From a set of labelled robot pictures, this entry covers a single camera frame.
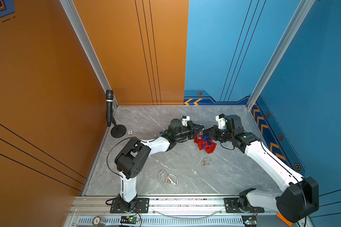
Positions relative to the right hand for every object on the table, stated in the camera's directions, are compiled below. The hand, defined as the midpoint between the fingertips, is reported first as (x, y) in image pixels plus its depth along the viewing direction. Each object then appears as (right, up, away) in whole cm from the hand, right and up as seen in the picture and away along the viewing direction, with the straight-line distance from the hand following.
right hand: (204, 131), depth 79 cm
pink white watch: (-18, -27, +1) cm, 33 cm away
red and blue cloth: (0, -6, -1) cm, 6 cm away
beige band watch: (-24, -27, +4) cm, 36 cm away
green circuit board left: (-40, -44, -8) cm, 60 cm away
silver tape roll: (-52, -40, -15) cm, 67 cm away
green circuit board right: (+21, -44, -8) cm, 50 cm away
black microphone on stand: (-59, -1, +24) cm, 63 cm away
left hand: (+1, +3, 0) cm, 4 cm away
